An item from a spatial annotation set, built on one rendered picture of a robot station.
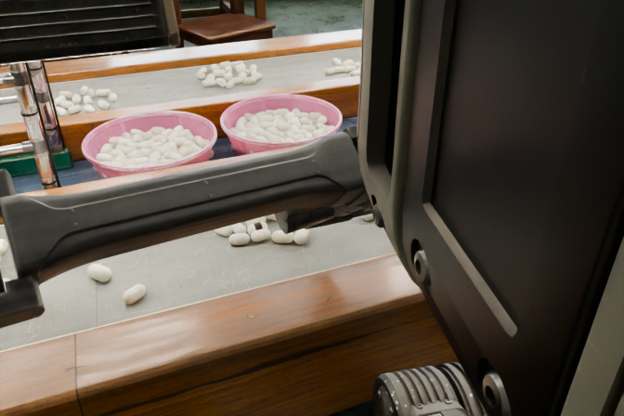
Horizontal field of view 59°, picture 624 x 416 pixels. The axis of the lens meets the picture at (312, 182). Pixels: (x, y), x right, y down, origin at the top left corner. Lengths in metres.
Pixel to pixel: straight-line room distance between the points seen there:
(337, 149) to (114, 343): 0.36
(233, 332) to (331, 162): 0.27
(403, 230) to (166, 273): 0.69
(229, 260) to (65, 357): 0.26
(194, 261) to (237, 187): 0.38
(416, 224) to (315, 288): 0.60
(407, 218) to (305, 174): 0.35
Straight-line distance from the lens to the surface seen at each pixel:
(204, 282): 0.81
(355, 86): 1.43
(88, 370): 0.70
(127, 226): 0.45
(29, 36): 0.79
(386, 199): 0.18
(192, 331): 0.71
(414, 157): 0.15
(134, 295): 0.79
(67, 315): 0.82
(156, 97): 1.46
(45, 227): 0.45
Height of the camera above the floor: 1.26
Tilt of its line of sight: 30 degrees down
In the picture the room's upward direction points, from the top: straight up
